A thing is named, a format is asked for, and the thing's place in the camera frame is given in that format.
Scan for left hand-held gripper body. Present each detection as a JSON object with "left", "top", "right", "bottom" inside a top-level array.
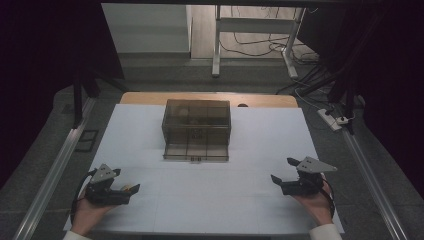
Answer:
[{"left": 85, "top": 163, "right": 132, "bottom": 206}]

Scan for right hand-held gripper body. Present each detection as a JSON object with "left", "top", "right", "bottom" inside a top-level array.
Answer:
[{"left": 281, "top": 156, "right": 339, "bottom": 197}]

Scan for person's right hand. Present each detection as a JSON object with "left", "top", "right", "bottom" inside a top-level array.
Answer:
[{"left": 292, "top": 181, "right": 335, "bottom": 227}]

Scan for person's left hand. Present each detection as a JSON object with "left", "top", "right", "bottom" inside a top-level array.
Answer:
[{"left": 70, "top": 186, "right": 117, "bottom": 236}]

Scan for white power strip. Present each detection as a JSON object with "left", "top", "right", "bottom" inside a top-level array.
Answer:
[{"left": 316, "top": 108, "right": 343, "bottom": 132}]

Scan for white table mat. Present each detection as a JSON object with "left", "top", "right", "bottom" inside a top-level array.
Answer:
[{"left": 62, "top": 103, "right": 345, "bottom": 235}]

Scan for smoky transparent drawer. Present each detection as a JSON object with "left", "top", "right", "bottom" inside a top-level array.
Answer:
[{"left": 162, "top": 142, "right": 230, "bottom": 163}]

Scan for smoky transparent storage box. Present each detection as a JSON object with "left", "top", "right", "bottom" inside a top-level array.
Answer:
[{"left": 161, "top": 98, "right": 232, "bottom": 149}]

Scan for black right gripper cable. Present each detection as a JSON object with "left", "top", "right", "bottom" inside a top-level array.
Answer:
[{"left": 319, "top": 172, "right": 336, "bottom": 219}]

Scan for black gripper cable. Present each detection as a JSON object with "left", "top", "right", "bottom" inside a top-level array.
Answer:
[
  {"left": 319, "top": 172, "right": 336, "bottom": 219},
  {"left": 69, "top": 169, "right": 98, "bottom": 228}
]

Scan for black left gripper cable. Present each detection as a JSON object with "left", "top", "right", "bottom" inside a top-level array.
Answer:
[{"left": 69, "top": 169, "right": 98, "bottom": 228}]

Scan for aluminium rail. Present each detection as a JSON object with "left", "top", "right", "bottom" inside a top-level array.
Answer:
[
  {"left": 339, "top": 126, "right": 409, "bottom": 240},
  {"left": 12, "top": 96, "right": 98, "bottom": 240}
]

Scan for black floor cables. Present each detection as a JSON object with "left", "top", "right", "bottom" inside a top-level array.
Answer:
[{"left": 218, "top": 6, "right": 331, "bottom": 96}]

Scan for white metal desk frame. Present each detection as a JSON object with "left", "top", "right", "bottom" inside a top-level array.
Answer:
[{"left": 211, "top": 4, "right": 307, "bottom": 80}]

